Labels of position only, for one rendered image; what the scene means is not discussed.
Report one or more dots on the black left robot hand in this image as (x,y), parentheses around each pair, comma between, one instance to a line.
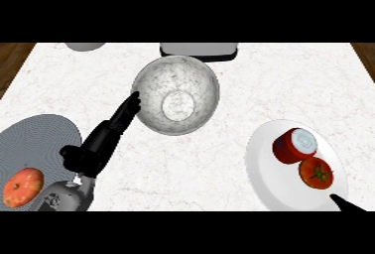
(100,142)

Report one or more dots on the red tomato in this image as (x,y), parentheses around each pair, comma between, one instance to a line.
(317,173)

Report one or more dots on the orange round fruit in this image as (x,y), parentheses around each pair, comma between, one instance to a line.
(23,187)

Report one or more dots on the grey round placemat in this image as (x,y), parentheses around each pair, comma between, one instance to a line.
(39,149)

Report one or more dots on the grey round object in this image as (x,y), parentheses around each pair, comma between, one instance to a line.
(85,46)

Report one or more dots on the white plate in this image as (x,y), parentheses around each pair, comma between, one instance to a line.
(274,172)

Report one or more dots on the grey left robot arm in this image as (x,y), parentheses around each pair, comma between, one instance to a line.
(69,195)

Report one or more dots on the grey and black appliance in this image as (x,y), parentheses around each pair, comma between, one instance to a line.
(200,51)

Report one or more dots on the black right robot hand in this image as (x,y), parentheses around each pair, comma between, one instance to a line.
(346,204)

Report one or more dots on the grey marbled bowl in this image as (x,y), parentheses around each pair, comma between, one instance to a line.
(177,95)

